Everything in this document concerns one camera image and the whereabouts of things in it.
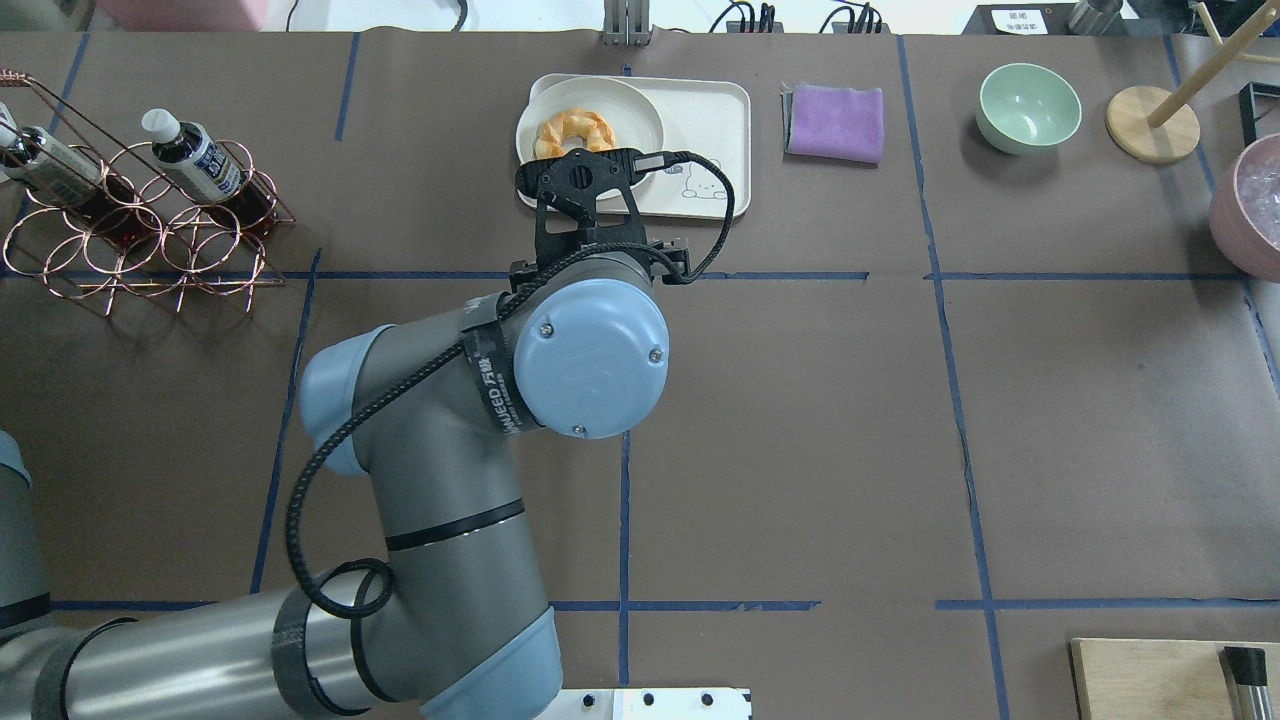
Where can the glazed twisted donut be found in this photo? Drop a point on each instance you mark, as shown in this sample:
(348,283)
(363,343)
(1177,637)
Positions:
(591,129)

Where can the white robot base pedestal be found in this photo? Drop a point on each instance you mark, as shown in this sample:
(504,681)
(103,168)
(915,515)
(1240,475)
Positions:
(651,703)

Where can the pink storage bin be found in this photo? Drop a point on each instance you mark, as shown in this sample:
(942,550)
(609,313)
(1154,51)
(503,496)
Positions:
(188,16)

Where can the small metal cup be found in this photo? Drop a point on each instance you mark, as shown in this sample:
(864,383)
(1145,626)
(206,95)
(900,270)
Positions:
(1092,17)

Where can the beige round plate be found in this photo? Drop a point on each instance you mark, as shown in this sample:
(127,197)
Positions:
(633,116)

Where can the green ceramic bowl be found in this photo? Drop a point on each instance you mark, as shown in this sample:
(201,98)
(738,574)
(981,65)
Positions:
(1026,110)

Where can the black power strip plugs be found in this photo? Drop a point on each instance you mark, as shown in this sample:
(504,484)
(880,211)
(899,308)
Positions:
(822,17)

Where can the tea bottle in rack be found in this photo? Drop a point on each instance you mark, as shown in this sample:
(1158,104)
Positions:
(61,177)
(206,173)

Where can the copper wire bottle rack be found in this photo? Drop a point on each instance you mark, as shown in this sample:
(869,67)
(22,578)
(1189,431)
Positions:
(182,254)

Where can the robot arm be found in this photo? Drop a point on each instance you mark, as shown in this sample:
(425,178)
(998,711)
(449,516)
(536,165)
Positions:
(415,574)

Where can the beige serving tray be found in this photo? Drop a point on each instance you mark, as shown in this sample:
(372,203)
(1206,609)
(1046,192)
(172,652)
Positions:
(710,118)

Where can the wooden cutting board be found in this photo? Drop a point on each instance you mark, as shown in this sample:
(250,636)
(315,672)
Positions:
(1159,678)

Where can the purple folded cloth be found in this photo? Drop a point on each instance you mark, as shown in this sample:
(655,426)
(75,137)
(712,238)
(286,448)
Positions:
(839,123)

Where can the pink bowl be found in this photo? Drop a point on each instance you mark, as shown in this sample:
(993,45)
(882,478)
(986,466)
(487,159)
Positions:
(1243,211)

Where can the front tea bottle in rack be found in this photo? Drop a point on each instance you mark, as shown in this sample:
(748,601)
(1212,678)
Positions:
(206,173)

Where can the aluminium frame post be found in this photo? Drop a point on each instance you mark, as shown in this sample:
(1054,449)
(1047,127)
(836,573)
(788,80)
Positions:
(627,23)

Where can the wooden stand with round base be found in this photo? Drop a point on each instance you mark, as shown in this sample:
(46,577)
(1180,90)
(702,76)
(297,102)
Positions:
(1157,126)

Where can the rear tea bottle in rack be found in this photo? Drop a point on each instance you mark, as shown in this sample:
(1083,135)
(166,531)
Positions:
(61,177)

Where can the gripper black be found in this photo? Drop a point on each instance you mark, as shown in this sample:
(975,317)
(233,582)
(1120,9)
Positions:
(675,262)

